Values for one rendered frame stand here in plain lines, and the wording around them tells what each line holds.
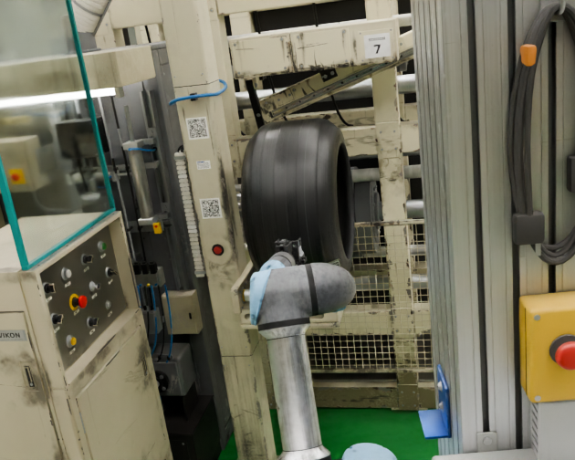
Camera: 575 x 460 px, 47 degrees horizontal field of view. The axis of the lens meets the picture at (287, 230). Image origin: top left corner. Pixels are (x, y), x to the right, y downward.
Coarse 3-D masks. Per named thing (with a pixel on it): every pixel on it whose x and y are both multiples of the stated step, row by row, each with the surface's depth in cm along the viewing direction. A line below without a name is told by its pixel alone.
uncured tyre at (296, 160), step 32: (288, 128) 223; (320, 128) 221; (256, 160) 216; (288, 160) 213; (320, 160) 212; (256, 192) 212; (288, 192) 210; (320, 192) 209; (352, 192) 255; (256, 224) 213; (288, 224) 211; (320, 224) 209; (352, 224) 254; (256, 256) 219; (320, 256) 214
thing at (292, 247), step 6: (282, 240) 202; (288, 240) 203; (300, 240) 202; (276, 246) 193; (282, 246) 193; (288, 246) 194; (294, 246) 199; (276, 252) 194; (288, 252) 194; (294, 252) 199; (294, 258) 193; (300, 258) 201; (300, 264) 200
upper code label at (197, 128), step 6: (186, 120) 229; (192, 120) 228; (198, 120) 228; (204, 120) 227; (192, 126) 229; (198, 126) 228; (204, 126) 228; (192, 132) 230; (198, 132) 229; (204, 132) 229; (192, 138) 230; (198, 138) 230; (204, 138) 229
